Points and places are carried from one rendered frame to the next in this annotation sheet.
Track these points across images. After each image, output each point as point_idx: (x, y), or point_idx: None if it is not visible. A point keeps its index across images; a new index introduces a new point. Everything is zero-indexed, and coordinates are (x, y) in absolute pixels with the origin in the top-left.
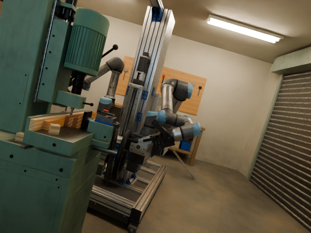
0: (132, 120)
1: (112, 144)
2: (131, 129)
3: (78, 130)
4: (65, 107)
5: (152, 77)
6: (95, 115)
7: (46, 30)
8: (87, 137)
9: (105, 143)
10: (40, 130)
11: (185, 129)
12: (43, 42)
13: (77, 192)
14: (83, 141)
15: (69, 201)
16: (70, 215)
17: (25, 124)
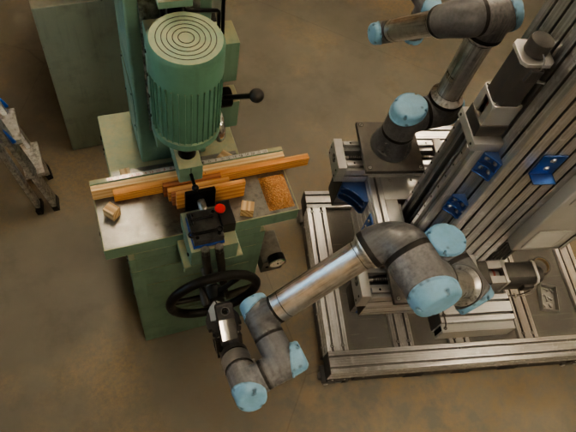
0: (431, 204)
1: (203, 270)
2: (423, 219)
3: (168, 215)
4: None
5: (530, 135)
6: (300, 163)
7: (140, 37)
8: (159, 242)
9: (183, 264)
10: (106, 200)
11: (230, 375)
12: (140, 55)
13: (174, 281)
14: (141, 246)
15: (150, 287)
16: (169, 296)
17: (147, 152)
